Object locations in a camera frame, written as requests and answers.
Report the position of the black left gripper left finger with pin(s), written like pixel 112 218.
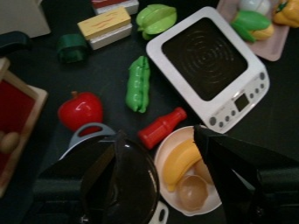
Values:
pixel 104 175

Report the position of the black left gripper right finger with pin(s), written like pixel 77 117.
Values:
pixel 229 163

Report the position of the tan toy eggshell half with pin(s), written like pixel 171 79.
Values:
pixel 192 192

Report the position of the cream pot with black lid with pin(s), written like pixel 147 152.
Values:
pixel 144 175

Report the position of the yellow toy banana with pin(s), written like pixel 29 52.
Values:
pixel 179 166

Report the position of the red toy ketchup bottle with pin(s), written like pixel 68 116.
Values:
pixel 159 129

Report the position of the red toy apple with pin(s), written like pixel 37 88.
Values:
pixel 79 112

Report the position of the tan wooden egg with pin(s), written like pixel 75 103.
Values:
pixel 6 143

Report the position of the green toy pea pod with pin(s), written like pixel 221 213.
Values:
pixel 137 84

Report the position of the wooden box with red panel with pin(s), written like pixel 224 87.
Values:
pixel 14 108

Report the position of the grey kitchen scale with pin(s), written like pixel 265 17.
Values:
pixel 201 58

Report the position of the pink plastic tray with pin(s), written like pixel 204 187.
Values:
pixel 272 48

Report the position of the yellow toy corn green husk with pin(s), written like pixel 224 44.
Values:
pixel 248 22

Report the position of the yellow white wooden food block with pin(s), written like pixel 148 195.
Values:
pixel 103 23

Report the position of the light green toy starfruit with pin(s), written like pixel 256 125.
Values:
pixel 155 20

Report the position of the yellow toy bell pepper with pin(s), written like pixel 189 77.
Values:
pixel 287 16

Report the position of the white toy garlic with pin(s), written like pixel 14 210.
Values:
pixel 255 5

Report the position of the red white wooden food block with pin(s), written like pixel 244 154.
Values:
pixel 116 7

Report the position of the cream toy knife block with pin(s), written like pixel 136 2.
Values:
pixel 18 17

